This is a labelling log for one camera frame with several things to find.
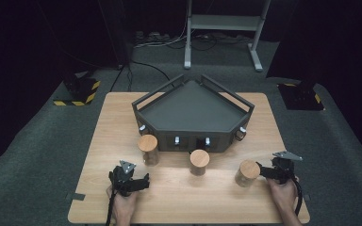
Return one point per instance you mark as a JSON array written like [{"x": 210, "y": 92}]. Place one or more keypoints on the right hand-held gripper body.
[{"x": 284, "y": 169}]

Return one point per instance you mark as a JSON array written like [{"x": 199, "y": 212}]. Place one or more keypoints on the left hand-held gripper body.
[{"x": 122, "y": 182}]

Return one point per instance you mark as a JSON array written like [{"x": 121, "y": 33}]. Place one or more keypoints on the glass jar pale contents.
[{"x": 249, "y": 169}]

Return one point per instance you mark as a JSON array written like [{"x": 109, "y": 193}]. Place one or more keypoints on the tall glass jar brown balls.
[{"x": 147, "y": 142}]

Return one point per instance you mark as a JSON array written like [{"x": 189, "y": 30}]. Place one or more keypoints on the short glass jar red contents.
[{"x": 199, "y": 158}]

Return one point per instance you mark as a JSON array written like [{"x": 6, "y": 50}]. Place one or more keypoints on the dark grey corner rack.
[{"x": 191, "y": 109}]

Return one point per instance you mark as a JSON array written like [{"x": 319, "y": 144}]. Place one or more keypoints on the person's left hand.
[{"x": 124, "y": 207}]

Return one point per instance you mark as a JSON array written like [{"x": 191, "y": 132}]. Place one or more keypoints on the person's right hand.
[{"x": 284, "y": 196}]

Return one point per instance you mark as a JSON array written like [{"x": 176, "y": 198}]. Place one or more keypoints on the rack drawer silver knob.
[
  {"x": 177, "y": 141},
  {"x": 207, "y": 142},
  {"x": 242, "y": 130},
  {"x": 143, "y": 128}
]

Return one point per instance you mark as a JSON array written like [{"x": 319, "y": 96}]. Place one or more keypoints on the grey tape piece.
[{"x": 75, "y": 196}]

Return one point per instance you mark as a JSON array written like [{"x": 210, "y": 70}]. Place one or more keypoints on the black power strip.
[{"x": 151, "y": 36}]

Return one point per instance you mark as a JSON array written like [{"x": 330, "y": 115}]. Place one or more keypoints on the grey metal stand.
[{"x": 223, "y": 22}]

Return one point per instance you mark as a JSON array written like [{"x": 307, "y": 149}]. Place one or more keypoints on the black base plate hazard tape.
[
  {"x": 81, "y": 89},
  {"x": 298, "y": 97}
]

